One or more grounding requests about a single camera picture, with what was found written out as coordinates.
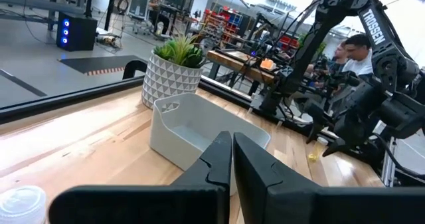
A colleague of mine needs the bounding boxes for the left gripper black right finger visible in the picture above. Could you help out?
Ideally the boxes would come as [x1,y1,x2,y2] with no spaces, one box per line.
[233,132,425,224]

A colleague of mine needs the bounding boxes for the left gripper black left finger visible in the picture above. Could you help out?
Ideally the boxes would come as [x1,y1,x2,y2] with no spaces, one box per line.
[48,130,232,224]

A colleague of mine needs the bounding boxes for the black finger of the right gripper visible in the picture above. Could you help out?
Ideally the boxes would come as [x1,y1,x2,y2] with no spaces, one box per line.
[307,102,328,144]
[322,136,349,158]

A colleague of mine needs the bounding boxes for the pill bottle with yellow pills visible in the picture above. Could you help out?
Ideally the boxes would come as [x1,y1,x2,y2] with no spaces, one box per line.
[307,136,329,163]

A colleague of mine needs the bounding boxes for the white plastic basket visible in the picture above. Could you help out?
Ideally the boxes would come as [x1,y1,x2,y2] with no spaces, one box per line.
[149,92,272,197]

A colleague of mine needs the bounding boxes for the person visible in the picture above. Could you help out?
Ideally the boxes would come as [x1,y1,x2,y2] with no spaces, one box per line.
[341,33,375,77]
[148,0,171,32]
[327,41,348,74]

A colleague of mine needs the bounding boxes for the orange glowing object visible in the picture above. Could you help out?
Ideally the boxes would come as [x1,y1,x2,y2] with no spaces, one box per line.
[260,58,276,70]

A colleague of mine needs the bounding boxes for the red storage bins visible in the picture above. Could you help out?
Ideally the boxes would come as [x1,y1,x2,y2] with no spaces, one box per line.
[278,35,299,51]

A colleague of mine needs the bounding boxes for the wooden workbench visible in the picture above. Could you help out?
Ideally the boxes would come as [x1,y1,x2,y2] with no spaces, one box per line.
[206,50,276,85]

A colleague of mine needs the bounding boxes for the grey triangle-patterned plant pot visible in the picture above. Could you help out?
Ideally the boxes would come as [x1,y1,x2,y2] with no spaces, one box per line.
[141,49,204,110]

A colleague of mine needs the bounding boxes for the red storage shelving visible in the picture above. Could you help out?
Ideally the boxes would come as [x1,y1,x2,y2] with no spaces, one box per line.
[203,7,243,44]

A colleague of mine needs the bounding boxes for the dark green spiky succulent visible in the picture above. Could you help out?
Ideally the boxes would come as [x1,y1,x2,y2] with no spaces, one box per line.
[184,46,207,68]

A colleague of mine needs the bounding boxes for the thin-leaved grass plant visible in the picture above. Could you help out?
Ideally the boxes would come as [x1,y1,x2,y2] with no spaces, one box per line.
[167,33,200,67]

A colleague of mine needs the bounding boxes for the light green rosette succulent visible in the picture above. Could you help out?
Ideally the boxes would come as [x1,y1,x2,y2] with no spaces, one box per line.
[153,41,177,61]

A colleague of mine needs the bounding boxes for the black arched chair back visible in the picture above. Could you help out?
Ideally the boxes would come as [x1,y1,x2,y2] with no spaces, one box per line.
[122,59,149,80]

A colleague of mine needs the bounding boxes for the black floor mat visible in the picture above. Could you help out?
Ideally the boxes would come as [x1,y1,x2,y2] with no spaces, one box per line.
[58,55,149,76]

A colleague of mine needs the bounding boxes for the clear plastic cup lid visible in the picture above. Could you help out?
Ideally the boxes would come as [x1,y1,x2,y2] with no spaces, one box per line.
[0,185,47,224]

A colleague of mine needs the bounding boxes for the grey office chair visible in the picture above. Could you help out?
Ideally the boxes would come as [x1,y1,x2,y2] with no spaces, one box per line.
[127,0,151,35]

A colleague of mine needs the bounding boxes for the black computer tower blue lights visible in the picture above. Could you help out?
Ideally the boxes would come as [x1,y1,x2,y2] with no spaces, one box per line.
[55,11,98,52]

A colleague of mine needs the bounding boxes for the aluminium frame post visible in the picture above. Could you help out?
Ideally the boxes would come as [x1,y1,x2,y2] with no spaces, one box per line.
[381,136,398,187]

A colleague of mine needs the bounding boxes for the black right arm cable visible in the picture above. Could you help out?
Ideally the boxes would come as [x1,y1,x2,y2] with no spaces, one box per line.
[373,132,425,181]

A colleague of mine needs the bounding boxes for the black table edge rail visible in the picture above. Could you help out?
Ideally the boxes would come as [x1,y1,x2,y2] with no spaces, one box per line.
[0,76,333,142]

